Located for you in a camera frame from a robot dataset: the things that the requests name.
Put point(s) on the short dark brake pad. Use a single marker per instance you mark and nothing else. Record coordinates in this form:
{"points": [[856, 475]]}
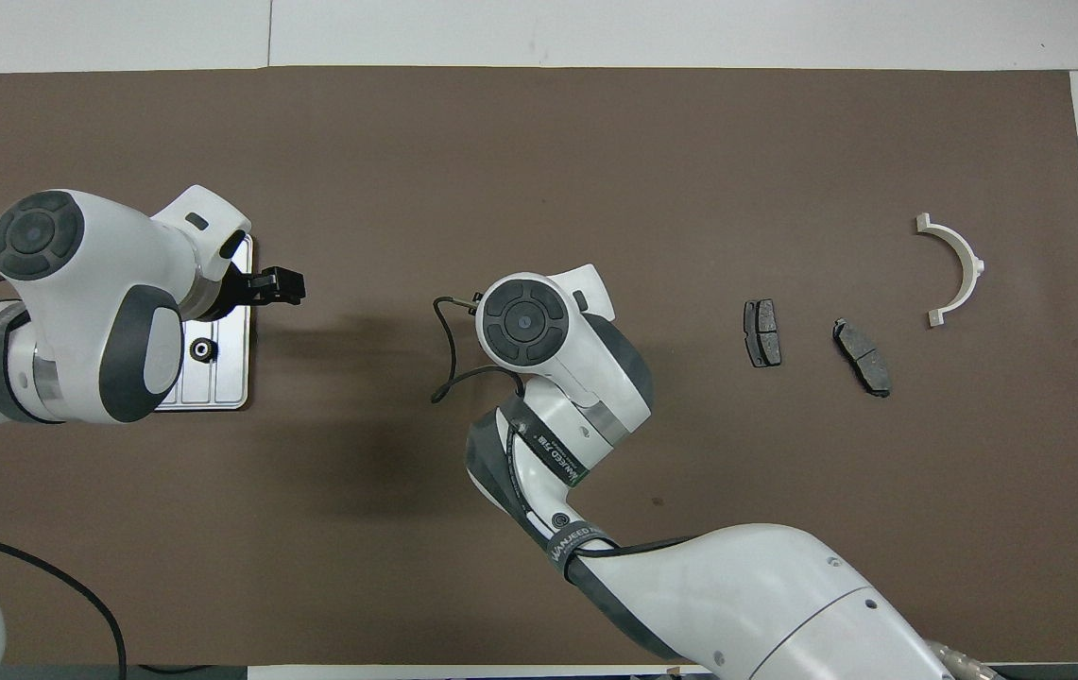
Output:
{"points": [[763, 331]]}

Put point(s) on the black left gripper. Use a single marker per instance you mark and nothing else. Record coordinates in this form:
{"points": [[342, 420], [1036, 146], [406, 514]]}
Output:
{"points": [[227, 293]]}

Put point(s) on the large black bearing gear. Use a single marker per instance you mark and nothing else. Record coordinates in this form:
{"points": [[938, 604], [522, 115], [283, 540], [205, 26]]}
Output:
{"points": [[202, 350]]}

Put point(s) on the silver metal tray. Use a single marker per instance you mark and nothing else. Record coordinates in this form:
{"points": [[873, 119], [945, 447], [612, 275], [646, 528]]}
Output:
{"points": [[227, 368]]}

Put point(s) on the long dark brake pad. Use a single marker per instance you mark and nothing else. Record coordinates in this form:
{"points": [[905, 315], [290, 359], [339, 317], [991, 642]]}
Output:
{"points": [[864, 359]]}

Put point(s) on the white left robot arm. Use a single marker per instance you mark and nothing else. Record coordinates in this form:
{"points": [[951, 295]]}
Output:
{"points": [[76, 264]]}

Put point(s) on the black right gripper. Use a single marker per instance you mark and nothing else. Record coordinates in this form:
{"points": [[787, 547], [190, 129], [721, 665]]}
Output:
{"points": [[477, 303]]}

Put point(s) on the brown table mat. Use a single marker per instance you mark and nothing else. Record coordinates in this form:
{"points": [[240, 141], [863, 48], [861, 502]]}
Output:
{"points": [[538, 142]]}

